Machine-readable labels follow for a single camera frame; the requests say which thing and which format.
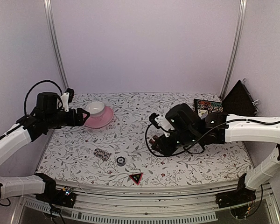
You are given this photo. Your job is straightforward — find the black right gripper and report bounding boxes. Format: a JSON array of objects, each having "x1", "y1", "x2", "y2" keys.
[{"x1": 151, "y1": 130, "x2": 199, "y2": 157}]

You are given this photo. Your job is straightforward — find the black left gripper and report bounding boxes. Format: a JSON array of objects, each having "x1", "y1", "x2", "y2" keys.
[{"x1": 46, "y1": 107, "x2": 91, "y2": 129}]

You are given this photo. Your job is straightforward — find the blue beige card deck box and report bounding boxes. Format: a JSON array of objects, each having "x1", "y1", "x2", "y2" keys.
[{"x1": 197, "y1": 109, "x2": 209, "y2": 119}]

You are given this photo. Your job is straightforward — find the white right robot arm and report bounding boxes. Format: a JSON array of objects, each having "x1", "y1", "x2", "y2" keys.
[{"x1": 145, "y1": 103, "x2": 280, "y2": 203}]

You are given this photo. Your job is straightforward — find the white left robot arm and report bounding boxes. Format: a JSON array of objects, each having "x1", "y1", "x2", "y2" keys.
[{"x1": 0, "y1": 89, "x2": 90, "y2": 203}]

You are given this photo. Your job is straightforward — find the black poker set case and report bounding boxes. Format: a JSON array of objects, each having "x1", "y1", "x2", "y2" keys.
[{"x1": 193, "y1": 79, "x2": 260, "y2": 117}]

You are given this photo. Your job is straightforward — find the white ceramic bowl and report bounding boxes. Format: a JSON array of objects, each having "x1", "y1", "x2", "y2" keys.
[{"x1": 86, "y1": 101, "x2": 105, "y2": 118}]

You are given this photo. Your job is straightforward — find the pink saucer plate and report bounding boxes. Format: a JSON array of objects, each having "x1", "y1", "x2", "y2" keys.
[{"x1": 84, "y1": 106, "x2": 114, "y2": 129}]

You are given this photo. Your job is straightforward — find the black red triangle button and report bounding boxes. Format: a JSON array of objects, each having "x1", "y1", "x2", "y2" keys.
[{"x1": 129, "y1": 173, "x2": 143, "y2": 185}]

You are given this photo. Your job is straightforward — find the floral table mat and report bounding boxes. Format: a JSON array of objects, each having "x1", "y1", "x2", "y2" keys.
[{"x1": 38, "y1": 93, "x2": 252, "y2": 187}]

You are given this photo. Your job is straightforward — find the grey orange chip stack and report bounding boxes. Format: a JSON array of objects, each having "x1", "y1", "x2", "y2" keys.
[{"x1": 94, "y1": 148, "x2": 112, "y2": 161}]

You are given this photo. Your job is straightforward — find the chip rows in case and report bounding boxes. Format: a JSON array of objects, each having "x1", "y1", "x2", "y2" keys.
[{"x1": 194, "y1": 99, "x2": 224, "y2": 112}]

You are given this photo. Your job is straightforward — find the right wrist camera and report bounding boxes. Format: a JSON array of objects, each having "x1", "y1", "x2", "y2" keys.
[{"x1": 149, "y1": 113, "x2": 174, "y2": 138}]

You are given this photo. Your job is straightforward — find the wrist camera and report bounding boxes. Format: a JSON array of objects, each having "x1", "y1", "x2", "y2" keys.
[
  {"x1": 149, "y1": 113, "x2": 174, "y2": 138},
  {"x1": 61, "y1": 88, "x2": 74, "y2": 112}
]

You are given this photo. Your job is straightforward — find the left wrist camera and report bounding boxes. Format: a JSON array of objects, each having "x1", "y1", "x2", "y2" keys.
[{"x1": 61, "y1": 88, "x2": 74, "y2": 112}]

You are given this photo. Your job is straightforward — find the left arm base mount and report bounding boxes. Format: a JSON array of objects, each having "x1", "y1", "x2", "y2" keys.
[{"x1": 35, "y1": 173, "x2": 77, "y2": 208}]

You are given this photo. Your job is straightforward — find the metal front rail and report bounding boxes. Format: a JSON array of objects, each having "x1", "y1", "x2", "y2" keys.
[{"x1": 11, "y1": 181, "x2": 280, "y2": 224}]

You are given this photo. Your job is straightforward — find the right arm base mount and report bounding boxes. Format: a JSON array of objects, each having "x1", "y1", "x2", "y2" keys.
[{"x1": 216, "y1": 173, "x2": 256, "y2": 208}]

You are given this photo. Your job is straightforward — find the left aluminium frame post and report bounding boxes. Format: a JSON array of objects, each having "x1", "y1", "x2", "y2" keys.
[{"x1": 43, "y1": 0, "x2": 70, "y2": 90}]

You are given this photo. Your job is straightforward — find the aluminium frame post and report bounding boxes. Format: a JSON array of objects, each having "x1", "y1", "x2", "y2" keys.
[
  {"x1": 43, "y1": 0, "x2": 70, "y2": 90},
  {"x1": 220, "y1": 0, "x2": 247, "y2": 99}
]

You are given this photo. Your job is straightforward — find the right aluminium frame post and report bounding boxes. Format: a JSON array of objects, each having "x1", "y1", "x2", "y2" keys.
[{"x1": 220, "y1": 0, "x2": 247, "y2": 99}]

